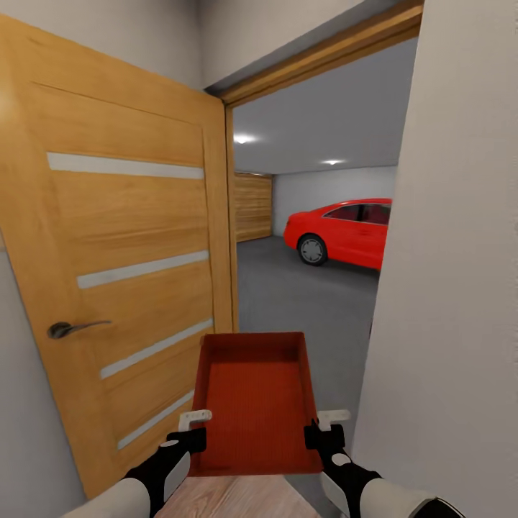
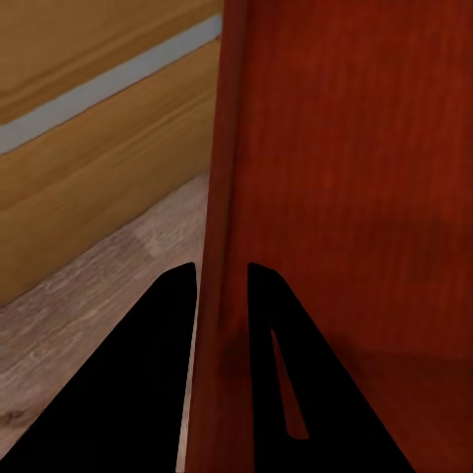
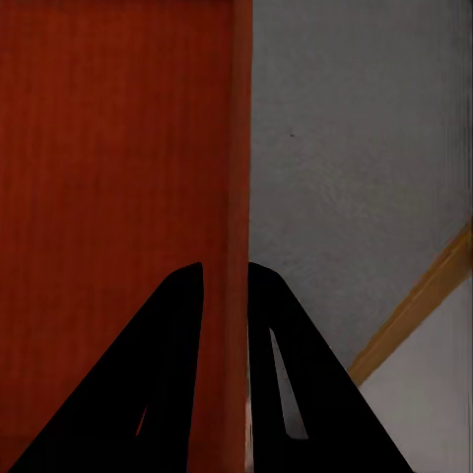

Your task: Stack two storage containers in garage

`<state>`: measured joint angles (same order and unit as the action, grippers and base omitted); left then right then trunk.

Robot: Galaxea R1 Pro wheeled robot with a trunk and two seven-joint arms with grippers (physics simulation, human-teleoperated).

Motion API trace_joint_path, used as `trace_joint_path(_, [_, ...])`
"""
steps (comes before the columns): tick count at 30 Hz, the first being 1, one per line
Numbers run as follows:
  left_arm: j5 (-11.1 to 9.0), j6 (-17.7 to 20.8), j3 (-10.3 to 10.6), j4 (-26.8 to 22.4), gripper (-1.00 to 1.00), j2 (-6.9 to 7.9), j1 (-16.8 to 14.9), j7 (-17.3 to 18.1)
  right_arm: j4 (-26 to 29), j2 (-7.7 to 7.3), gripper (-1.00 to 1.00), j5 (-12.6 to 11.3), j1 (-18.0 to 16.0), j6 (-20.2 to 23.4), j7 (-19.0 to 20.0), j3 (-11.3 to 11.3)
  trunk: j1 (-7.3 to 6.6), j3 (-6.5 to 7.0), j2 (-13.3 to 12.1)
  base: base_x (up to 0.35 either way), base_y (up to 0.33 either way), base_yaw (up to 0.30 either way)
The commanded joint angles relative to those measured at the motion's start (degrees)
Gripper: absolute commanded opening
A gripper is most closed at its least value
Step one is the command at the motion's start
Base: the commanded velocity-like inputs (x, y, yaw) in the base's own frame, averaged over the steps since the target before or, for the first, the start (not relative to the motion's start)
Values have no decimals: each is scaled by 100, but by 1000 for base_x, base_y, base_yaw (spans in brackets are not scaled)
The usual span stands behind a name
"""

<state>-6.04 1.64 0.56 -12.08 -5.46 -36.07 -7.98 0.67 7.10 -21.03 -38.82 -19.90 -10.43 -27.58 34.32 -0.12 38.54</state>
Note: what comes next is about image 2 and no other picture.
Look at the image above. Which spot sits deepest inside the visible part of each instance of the door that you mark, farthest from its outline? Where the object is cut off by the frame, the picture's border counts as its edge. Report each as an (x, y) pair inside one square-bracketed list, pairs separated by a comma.
[(106, 108)]

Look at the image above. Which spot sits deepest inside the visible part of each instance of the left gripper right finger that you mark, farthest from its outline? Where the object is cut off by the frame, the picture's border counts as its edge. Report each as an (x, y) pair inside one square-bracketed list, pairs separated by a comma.
[(346, 435)]

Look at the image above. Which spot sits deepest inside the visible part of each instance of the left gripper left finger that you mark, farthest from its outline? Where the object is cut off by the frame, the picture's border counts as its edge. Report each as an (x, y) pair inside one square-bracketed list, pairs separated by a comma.
[(121, 412)]

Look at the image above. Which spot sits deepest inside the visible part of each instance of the storage box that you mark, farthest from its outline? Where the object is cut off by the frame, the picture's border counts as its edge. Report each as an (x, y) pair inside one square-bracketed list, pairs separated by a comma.
[(342, 159)]

